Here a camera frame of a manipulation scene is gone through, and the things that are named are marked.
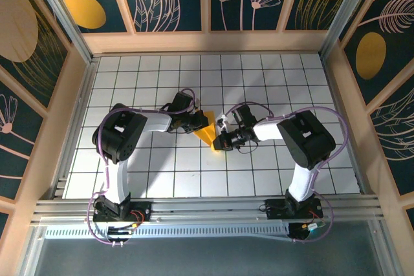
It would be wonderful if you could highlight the yellow paper sheet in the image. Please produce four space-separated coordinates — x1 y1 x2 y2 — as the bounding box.
193 110 224 153

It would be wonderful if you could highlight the thin black right gripper cable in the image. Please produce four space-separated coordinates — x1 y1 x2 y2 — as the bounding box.
237 142 259 155

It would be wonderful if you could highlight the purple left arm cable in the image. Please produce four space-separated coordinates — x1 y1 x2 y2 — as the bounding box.
86 87 199 247

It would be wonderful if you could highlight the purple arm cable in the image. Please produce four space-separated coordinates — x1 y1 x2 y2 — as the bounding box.
86 87 199 247
223 101 349 244

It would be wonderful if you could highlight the aluminium mounting rail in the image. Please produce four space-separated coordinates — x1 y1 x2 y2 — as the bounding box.
30 193 384 227

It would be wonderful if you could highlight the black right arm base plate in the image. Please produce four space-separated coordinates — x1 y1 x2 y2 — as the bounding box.
259 198 324 222

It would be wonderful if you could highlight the slotted grey cable duct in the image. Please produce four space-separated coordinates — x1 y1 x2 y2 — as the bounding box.
44 224 294 240

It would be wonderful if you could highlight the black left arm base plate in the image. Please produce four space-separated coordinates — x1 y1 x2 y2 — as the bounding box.
93 200 153 224

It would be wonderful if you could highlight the aluminium side rail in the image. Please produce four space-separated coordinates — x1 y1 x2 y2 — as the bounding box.
318 51 371 198
51 58 100 199

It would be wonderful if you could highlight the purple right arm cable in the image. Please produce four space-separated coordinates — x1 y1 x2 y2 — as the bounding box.
223 101 349 244

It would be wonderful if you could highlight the aluminium corner post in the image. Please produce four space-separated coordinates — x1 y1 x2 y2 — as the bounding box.
27 0 98 63
318 0 376 60

